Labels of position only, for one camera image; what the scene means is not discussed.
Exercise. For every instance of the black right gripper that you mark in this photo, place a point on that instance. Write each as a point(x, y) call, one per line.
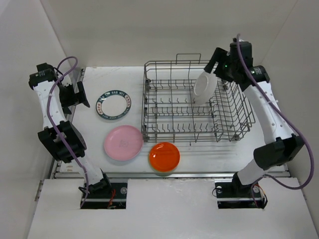
point(218, 55)

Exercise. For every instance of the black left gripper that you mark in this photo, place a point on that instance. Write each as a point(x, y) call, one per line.
point(76, 98)

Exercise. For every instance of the white plate dark patterned rim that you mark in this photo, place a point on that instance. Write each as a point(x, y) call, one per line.
point(113, 105)

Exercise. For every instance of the white plate orange sunburst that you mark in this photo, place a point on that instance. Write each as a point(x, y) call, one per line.
point(204, 88)

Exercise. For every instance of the pink plate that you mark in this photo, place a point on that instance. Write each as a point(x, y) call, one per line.
point(123, 143)

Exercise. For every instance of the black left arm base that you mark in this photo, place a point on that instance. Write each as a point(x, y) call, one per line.
point(113, 199)

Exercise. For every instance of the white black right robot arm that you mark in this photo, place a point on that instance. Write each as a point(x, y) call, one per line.
point(281, 143)

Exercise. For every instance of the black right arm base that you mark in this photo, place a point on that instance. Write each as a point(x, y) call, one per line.
point(230, 198)

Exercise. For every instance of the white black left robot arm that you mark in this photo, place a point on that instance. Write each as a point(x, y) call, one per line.
point(59, 136)

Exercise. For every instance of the grey wire dish rack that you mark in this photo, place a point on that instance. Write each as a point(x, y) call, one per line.
point(169, 112)

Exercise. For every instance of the aluminium front rail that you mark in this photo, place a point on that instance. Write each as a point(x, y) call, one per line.
point(59, 175)

